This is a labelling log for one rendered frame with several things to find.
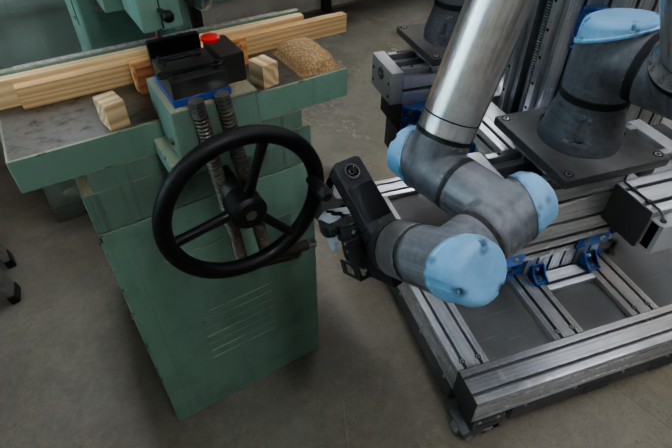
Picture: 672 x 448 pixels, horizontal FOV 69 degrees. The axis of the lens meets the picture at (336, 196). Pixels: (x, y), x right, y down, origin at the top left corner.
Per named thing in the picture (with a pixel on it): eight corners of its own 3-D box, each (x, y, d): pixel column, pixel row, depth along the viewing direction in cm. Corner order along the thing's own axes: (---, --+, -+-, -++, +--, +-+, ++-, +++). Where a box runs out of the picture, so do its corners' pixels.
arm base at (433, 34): (463, 22, 136) (470, -15, 130) (493, 43, 125) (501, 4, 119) (414, 29, 133) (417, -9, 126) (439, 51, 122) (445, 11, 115)
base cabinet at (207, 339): (177, 425, 133) (94, 239, 87) (124, 282, 171) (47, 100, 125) (321, 348, 151) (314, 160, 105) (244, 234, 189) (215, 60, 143)
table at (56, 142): (27, 232, 70) (8, 199, 66) (7, 132, 90) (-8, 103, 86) (375, 115, 94) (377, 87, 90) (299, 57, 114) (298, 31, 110)
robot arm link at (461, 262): (524, 282, 53) (468, 329, 50) (455, 260, 62) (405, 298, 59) (502, 219, 50) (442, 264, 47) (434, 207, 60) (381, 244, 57)
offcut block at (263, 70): (250, 81, 92) (247, 59, 89) (265, 75, 94) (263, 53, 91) (264, 89, 90) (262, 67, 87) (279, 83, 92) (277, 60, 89)
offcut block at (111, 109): (111, 132, 79) (102, 106, 76) (100, 121, 81) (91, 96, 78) (131, 124, 81) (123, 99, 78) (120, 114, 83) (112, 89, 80)
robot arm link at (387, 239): (384, 237, 57) (438, 212, 60) (364, 231, 61) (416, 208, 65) (399, 294, 59) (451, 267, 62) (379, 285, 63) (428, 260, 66)
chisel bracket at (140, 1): (146, 43, 85) (133, -8, 79) (126, 17, 94) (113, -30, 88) (187, 34, 88) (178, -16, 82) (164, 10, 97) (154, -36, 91)
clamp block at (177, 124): (180, 164, 77) (167, 114, 71) (155, 125, 86) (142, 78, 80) (265, 137, 83) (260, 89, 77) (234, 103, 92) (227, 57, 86)
